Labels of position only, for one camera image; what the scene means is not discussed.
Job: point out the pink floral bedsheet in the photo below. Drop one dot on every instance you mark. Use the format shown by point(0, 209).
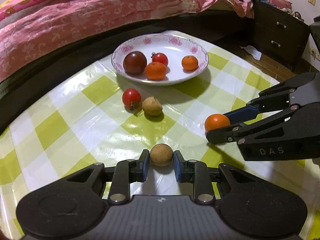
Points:
point(39, 30)

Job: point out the smooth orange fruit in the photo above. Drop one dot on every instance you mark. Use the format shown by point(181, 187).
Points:
point(216, 121)

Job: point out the green checkered tablecloth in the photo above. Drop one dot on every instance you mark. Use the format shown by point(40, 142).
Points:
point(84, 121)

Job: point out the dark brown tomato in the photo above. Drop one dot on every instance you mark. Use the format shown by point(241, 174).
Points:
point(134, 63)

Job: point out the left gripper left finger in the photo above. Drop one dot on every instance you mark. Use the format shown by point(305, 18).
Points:
point(127, 172)

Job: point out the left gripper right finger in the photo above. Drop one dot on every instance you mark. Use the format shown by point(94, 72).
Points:
point(197, 174)

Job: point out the red tomato with stem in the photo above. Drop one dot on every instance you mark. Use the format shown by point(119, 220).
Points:
point(159, 57)

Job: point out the pink basket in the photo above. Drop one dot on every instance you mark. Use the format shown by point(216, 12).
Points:
point(281, 4)

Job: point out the white paper scrap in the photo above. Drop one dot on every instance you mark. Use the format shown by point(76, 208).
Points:
point(256, 54)

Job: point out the dark wooden nightstand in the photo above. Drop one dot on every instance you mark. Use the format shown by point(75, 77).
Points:
point(278, 34)

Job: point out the dimpled orange tangerine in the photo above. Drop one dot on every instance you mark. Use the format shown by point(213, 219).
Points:
point(190, 63)

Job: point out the brown longan fruit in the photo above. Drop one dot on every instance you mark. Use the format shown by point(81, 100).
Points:
point(152, 106)

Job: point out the white floral plate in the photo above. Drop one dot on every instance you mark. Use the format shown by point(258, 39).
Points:
point(173, 46)

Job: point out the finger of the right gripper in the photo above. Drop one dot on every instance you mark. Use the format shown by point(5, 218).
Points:
point(237, 129)
point(299, 90)

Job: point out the dark bed frame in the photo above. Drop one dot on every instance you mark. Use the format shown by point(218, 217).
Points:
point(37, 78)

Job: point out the small orange tangerine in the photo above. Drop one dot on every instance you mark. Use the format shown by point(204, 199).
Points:
point(155, 71)

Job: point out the round brown longan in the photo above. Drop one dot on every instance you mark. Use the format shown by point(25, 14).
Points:
point(161, 155)

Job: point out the small red tomato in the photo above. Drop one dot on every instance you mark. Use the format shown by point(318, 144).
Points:
point(131, 98)

